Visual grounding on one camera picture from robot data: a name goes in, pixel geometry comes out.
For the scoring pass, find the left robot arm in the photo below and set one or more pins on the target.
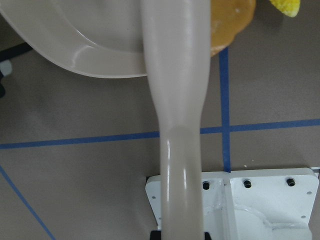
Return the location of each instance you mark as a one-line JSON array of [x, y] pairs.
[[10, 53]]

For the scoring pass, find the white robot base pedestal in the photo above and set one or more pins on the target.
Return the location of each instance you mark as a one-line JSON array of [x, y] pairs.
[[263, 204]]

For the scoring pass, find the yellow toy corn cob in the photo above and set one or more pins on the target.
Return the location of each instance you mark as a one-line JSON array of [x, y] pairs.
[[290, 8]]

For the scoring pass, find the brown toy potato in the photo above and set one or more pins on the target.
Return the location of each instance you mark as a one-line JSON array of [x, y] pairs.
[[229, 18]]

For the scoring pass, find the beige hand brush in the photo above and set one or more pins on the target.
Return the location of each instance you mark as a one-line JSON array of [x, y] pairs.
[[177, 55]]

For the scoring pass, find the beige dustpan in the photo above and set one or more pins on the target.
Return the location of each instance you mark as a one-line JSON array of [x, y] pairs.
[[94, 38]]

